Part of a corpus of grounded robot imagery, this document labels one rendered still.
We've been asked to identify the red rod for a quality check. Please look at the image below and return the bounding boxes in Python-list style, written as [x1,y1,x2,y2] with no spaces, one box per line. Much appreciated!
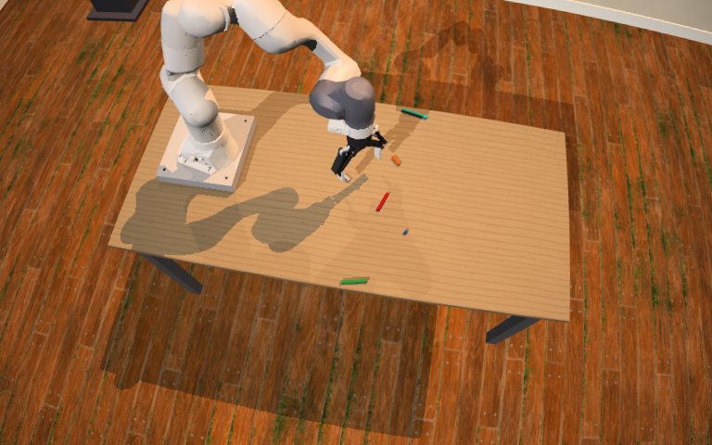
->
[376,193,388,211]

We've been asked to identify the turquoise rod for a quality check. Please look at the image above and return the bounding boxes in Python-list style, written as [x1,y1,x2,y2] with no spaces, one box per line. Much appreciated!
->
[401,108,428,120]

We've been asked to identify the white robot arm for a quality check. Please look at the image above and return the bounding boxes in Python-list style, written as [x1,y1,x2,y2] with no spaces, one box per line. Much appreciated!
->
[159,0,378,175]

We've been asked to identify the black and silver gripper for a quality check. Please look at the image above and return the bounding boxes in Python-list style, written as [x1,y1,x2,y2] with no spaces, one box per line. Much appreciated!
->
[331,129,387,183]

